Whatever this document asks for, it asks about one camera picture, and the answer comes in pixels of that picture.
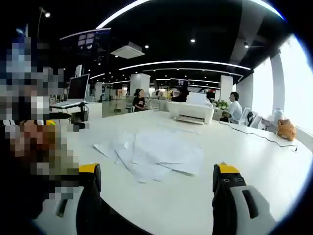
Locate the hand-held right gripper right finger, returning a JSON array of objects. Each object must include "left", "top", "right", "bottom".
[{"left": 212, "top": 162, "right": 278, "bottom": 235}]

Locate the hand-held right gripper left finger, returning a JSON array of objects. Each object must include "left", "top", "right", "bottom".
[{"left": 43, "top": 163, "right": 105, "bottom": 235}]

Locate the stack of white printing papers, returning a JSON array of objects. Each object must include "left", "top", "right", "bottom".
[{"left": 93, "top": 127, "right": 205, "bottom": 184}]

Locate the white table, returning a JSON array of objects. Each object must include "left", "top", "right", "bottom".
[{"left": 31, "top": 109, "right": 313, "bottom": 235}]

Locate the white office chair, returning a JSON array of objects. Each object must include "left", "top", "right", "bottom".
[{"left": 241, "top": 107, "right": 258, "bottom": 128}]

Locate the hanging display screen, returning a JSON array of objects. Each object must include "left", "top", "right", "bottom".
[{"left": 60, "top": 28, "right": 112, "bottom": 62}]

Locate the orange plush toy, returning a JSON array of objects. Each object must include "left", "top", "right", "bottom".
[{"left": 276, "top": 119, "right": 297, "bottom": 141}]

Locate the white printer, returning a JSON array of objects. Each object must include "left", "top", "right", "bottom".
[{"left": 168, "top": 92, "right": 215, "bottom": 125}]

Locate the green potted plant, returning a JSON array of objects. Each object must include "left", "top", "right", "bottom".
[{"left": 215, "top": 99, "right": 229, "bottom": 110}]

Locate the white bottle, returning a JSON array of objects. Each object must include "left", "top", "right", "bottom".
[{"left": 272, "top": 107, "right": 284, "bottom": 123}]

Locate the ceiling air conditioner unit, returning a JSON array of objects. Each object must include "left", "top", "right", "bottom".
[{"left": 110, "top": 42, "right": 145, "bottom": 59}]

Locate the thin black cable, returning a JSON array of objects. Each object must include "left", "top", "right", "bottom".
[{"left": 215, "top": 119, "right": 298, "bottom": 152}]

